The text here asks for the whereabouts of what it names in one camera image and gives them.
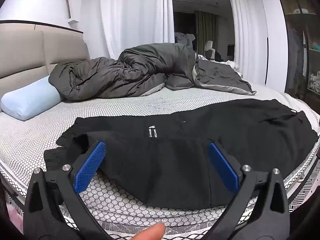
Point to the olive curtain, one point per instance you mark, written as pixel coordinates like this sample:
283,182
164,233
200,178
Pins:
206,27

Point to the white wardrobe door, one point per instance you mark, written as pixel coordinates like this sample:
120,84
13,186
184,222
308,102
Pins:
275,42

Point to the light blue pillow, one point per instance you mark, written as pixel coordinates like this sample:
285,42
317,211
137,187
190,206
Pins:
25,100

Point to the white rounded item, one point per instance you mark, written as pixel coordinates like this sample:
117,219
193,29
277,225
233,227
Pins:
301,11

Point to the grey pillow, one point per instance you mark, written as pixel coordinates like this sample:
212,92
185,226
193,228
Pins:
180,83

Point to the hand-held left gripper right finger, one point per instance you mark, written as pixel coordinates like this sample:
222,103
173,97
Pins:
222,168

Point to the white curtain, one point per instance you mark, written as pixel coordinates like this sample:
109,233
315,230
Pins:
135,12
246,30

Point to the person's left hand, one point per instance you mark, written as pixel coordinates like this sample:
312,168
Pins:
151,232

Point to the black pants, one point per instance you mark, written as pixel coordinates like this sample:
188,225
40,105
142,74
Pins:
175,155

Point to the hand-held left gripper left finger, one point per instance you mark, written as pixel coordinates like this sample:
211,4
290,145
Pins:
90,165

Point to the beige padded headboard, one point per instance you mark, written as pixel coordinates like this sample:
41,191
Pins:
25,55

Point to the white honeycomb mattress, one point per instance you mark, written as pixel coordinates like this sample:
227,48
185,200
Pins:
112,110

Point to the white chair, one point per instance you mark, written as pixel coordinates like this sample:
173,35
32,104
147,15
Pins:
209,48

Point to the white crumpled cloth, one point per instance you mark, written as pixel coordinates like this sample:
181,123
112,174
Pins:
315,82

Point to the patterned bed base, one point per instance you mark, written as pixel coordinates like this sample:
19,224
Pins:
302,192

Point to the pile of grey clothes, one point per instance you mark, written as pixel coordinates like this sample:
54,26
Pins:
185,39

